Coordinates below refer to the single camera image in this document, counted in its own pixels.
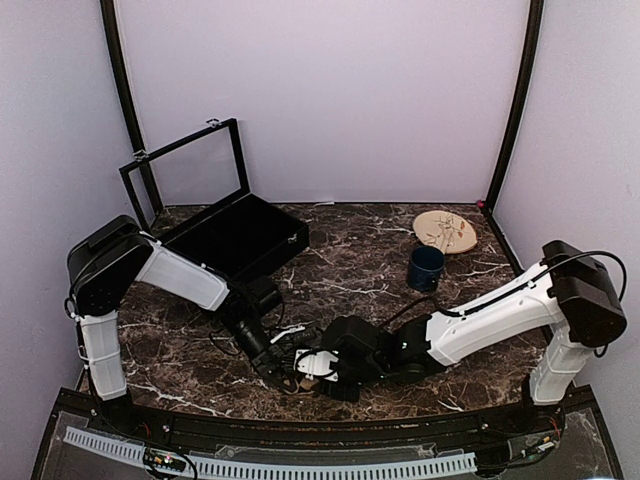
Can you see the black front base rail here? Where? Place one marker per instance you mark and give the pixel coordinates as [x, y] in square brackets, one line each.
[478, 428]

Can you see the brown argyle sock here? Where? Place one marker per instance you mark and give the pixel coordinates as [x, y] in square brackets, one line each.
[298, 384]

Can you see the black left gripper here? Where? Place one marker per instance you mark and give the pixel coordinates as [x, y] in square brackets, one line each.
[272, 357]

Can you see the black storage box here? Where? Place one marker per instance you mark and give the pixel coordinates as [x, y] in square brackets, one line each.
[245, 240]

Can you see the black box glass lid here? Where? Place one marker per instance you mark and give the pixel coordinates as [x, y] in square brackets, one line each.
[206, 167]

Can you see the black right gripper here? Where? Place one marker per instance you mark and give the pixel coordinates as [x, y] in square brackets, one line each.
[347, 395]

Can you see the black frame post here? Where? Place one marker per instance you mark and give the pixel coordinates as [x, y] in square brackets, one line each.
[120, 75]
[530, 44]

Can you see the left black frame post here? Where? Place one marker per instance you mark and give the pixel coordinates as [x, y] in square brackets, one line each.
[120, 75]

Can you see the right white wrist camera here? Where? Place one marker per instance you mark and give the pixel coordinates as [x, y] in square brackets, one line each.
[316, 364]

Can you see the white slotted cable duct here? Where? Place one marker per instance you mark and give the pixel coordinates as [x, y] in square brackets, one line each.
[194, 466]

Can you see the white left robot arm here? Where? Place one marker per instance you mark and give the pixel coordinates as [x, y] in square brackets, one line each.
[103, 267]

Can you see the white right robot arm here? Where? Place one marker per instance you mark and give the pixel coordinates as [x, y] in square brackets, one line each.
[568, 289]

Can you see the dark blue cup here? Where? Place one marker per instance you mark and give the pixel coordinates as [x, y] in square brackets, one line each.
[425, 266]

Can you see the right black frame post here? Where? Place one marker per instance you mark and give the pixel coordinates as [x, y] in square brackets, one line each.
[530, 44]

